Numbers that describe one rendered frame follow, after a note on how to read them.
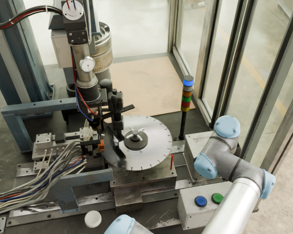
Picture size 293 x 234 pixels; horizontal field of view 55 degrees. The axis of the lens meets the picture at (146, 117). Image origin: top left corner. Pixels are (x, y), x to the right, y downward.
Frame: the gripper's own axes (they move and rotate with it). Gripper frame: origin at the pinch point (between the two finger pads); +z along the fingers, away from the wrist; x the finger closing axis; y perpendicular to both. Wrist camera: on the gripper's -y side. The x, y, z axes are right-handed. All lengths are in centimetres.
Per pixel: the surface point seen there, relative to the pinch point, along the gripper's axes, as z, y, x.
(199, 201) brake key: 2.3, -10.0, -9.6
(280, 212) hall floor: 110, 51, 3
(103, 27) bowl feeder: -2, -39, 108
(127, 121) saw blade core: 0.7, -33.2, 35.0
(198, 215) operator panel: 6.1, -11.4, -13.7
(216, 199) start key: 3.6, -2.9, -9.7
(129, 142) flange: -2.8, -33.3, 20.9
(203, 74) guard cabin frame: 12, 12, 63
